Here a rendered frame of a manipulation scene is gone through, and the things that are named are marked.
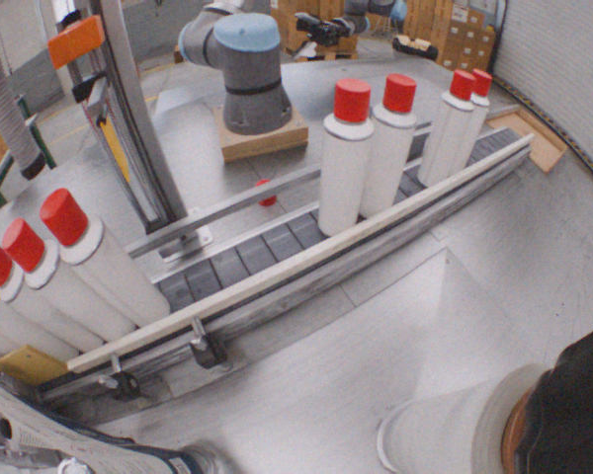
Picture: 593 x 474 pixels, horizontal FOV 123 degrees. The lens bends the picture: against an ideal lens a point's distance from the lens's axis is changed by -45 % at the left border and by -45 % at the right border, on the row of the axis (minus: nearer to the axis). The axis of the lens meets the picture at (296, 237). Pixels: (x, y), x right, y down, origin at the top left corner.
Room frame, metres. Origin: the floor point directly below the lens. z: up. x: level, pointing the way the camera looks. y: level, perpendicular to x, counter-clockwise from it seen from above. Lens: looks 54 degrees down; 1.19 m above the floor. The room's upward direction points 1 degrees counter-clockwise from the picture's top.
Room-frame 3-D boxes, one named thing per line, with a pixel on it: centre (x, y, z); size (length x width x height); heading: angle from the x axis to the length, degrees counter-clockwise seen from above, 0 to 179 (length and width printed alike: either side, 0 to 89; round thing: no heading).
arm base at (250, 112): (0.56, 0.08, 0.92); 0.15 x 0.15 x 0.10
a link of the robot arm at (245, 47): (0.56, 0.09, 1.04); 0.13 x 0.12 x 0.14; 46
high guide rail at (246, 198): (0.34, -0.15, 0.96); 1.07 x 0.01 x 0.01; 119
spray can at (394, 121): (0.27, -0.11, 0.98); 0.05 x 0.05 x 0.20
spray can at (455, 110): (0.34, -0.23, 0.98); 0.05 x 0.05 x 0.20
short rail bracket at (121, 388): (0.03, 0.20, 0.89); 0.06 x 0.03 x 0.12; 29
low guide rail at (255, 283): (0.28, -0.19, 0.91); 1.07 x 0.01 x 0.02; 119
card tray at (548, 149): (0.65, -0.79, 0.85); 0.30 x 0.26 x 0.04; 119
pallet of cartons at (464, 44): (3.90, -2.23, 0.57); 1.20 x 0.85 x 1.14; 110
